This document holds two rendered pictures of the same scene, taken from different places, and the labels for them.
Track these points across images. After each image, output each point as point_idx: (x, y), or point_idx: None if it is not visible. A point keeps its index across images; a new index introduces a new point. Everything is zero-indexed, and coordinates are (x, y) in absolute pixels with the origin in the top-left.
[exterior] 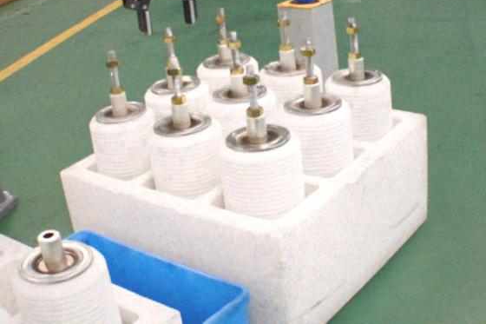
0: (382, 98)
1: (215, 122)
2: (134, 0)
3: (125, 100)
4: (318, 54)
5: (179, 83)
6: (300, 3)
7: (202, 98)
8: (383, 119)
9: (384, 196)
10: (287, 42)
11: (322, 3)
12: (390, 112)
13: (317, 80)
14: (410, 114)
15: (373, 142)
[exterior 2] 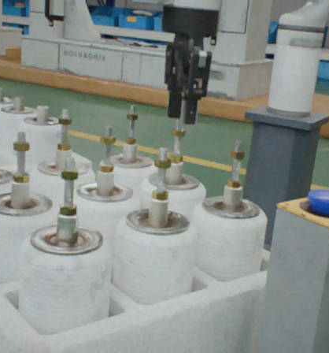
0: (20, 261)
1: (49, 176)
2: (166, 75)
3: (126, 150)
4: (269, 283)
5: (61, 132)
6: (308, 203)
7: (147, 196)
8: (20, 289)
9: None
10: (157, 189)
11: (306, 216)
12: (28, 296)
13: (14, 179)
14: (48, 345)
15: (2, 291)
